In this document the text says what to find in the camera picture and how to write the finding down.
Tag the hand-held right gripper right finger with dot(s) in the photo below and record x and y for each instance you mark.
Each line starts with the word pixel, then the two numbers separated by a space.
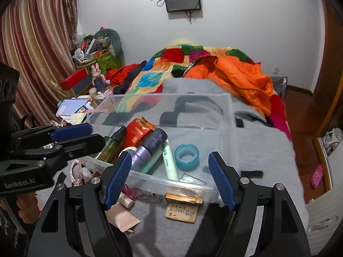
pixel 222 182

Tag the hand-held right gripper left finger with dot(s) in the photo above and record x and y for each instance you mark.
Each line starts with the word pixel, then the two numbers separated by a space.
pixel 118 182

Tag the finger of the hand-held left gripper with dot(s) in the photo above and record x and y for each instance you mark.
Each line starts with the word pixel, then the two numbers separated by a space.
pixel 72 131
pixel 80 146

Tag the beige cosmetic stick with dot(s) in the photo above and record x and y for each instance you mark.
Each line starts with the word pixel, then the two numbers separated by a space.
pixel 126 200

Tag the green glass bottle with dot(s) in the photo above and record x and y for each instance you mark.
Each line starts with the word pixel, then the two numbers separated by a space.
pixel 112 144

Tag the white tape roll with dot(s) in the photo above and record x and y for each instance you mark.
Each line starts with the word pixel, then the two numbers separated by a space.
pixel 131 150

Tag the beige cosmetic tube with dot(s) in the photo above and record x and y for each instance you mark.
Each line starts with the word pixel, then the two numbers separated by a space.
pixel 120 216

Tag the teal tape roll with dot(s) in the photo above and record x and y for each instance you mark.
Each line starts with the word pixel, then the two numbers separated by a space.
pixel 187 166

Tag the clear plastic box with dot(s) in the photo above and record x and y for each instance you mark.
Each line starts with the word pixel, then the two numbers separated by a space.
pixel 203 139

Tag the cigarette box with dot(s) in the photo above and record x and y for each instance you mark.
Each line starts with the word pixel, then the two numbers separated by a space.
pixel 182 211

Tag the purple bottle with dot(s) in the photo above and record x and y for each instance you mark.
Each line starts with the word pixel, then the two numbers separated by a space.
pixel 151 144

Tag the red packet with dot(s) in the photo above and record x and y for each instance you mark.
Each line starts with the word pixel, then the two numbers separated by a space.
pixel 136 133

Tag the light green tube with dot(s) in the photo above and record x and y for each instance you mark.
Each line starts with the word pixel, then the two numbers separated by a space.
pixel 169 160

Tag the person's left hand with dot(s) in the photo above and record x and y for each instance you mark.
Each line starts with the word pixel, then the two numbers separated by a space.
pixel 29 206

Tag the blue notebook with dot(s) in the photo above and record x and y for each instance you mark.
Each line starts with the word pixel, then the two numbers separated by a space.
pixel 71 107

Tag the pink notebook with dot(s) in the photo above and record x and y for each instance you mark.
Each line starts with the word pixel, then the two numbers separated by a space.
pixel 96 110

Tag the grey blanket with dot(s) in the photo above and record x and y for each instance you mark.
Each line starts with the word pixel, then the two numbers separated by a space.
pixel 254 152

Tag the dark grey box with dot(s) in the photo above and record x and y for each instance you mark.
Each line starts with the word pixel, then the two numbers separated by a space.
pixel 83 87

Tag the red box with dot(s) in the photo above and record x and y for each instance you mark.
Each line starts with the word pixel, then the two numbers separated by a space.
pixel 72 79

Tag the blue bottle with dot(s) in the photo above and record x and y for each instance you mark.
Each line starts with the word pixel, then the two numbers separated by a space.
pixel 99 84

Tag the pink bunny toy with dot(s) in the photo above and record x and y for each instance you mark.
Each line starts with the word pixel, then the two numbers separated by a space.
pixel 97 71

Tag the red clothing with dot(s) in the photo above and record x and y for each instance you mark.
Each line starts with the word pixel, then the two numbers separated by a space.
pixel 122 75

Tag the green box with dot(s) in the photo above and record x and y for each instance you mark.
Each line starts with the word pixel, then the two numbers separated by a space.
pixel 107 63

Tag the dark purple clothing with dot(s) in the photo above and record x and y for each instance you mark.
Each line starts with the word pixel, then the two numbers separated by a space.
pixel 134 79

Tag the colourful patchwork blanket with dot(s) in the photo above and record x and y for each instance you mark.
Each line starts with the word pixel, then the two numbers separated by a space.
pixel 150 80

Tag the striped curtain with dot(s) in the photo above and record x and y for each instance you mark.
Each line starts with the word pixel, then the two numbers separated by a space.
pixel 34 45

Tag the pink clog shoe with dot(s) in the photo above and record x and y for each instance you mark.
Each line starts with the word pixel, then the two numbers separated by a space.
pixel 317 176

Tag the wooden wardrobe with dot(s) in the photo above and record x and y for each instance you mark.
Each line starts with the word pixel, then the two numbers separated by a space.
pixel 325 166

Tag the orange jacket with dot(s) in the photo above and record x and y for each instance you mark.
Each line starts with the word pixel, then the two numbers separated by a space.
pixel 241 77

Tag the white suitcase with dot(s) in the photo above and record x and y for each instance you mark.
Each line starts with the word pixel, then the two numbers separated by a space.
pixel 324 214

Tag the grey bag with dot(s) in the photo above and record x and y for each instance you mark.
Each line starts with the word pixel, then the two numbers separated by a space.
pixel 278 85

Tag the wooden door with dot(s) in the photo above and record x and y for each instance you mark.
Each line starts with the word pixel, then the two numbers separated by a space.
pixel 325 59

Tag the small black monitor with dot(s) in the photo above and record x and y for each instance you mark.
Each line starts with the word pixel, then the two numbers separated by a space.
pixel 182 0

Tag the wall outlet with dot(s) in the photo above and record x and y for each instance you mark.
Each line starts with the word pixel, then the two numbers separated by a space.
pixel 276 70

